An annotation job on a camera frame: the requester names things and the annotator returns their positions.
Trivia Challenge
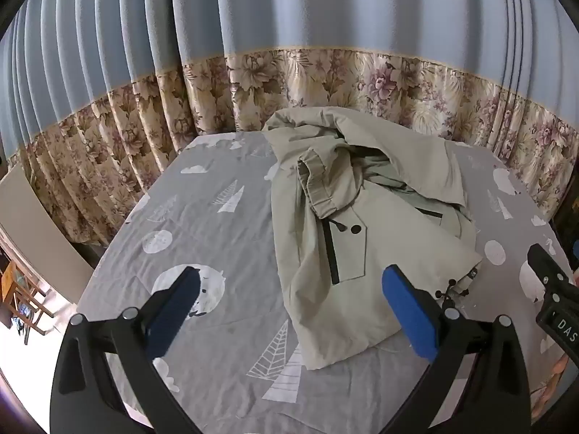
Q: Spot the wooden chair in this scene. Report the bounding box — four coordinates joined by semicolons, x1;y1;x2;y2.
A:
0;260;52;337

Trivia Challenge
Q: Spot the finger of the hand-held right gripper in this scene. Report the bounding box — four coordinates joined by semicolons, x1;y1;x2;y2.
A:
527;243;571;292

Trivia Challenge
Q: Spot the blue curtain with floral border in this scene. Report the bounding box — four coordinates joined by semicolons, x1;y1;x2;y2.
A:
0;0;579;245

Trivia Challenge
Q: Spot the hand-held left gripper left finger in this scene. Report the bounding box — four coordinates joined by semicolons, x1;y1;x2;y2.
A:
49;266;202;434

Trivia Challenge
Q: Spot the grey printed bed sheet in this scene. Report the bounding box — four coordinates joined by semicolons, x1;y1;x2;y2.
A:
75;132;577;434

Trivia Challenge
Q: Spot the light green jacket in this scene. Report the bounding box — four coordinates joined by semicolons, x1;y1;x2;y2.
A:
262;106;484;370

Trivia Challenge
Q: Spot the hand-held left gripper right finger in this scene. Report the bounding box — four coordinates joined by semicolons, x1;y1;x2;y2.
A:
381;264;531;434

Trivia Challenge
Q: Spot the white flat panel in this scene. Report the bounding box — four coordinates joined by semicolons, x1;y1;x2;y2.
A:
0;163;96;303

